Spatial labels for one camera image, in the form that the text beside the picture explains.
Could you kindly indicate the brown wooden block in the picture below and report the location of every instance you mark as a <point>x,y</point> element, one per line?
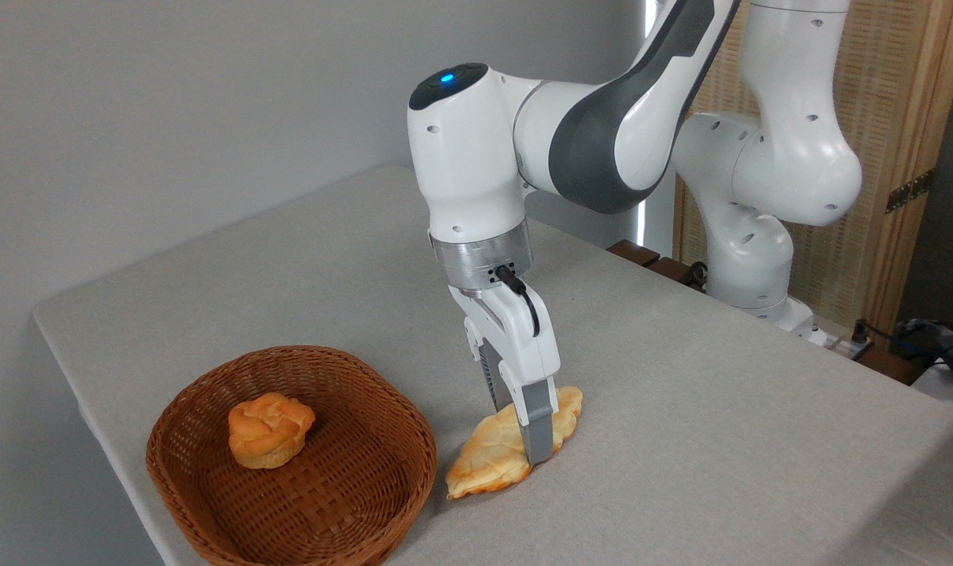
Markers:
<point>634,253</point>
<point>889,365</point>
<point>669,269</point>

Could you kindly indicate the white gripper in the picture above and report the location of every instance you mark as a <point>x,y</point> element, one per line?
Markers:
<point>524,346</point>

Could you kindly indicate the long leaf-shaped bread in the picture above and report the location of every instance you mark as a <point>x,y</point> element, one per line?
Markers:
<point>488,460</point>

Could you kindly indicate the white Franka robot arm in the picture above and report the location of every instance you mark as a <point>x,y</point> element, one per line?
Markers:
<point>469,173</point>

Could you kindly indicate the brown woven wicker basket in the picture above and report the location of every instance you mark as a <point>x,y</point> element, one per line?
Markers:
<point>351,487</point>

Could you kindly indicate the dark metal screen hinge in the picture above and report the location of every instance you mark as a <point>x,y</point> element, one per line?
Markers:
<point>909,191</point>

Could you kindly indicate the round orange bread roll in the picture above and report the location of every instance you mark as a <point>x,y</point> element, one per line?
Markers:
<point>270,431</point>

